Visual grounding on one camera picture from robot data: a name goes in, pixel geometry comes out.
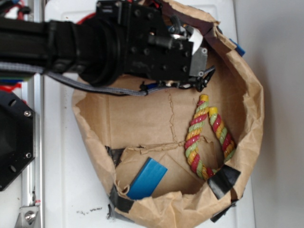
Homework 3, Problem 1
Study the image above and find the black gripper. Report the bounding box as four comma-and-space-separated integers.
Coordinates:
95, 0, 193, 83

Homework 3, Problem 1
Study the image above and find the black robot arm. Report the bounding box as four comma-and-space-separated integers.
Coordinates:
0, 0, 193, 86

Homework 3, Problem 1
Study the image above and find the brown paper bag tray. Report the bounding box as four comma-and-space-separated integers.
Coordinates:
72, 0, 264, 228

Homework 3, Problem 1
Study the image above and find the blue rectangular block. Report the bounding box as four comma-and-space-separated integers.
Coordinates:
126, 157, 168, 200

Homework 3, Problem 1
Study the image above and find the white plastic board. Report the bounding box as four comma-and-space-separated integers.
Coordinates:
41, 0, 256, 228

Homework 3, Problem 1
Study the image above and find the multicolour twisted rope toy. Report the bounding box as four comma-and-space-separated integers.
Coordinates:
184, 94, 237, 181

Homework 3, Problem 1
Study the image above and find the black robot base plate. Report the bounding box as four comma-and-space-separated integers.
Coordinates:
0, 91, 35, 191

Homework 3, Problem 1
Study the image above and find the aluminium frame rail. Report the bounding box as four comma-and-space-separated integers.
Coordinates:
14, 0, 45, 228

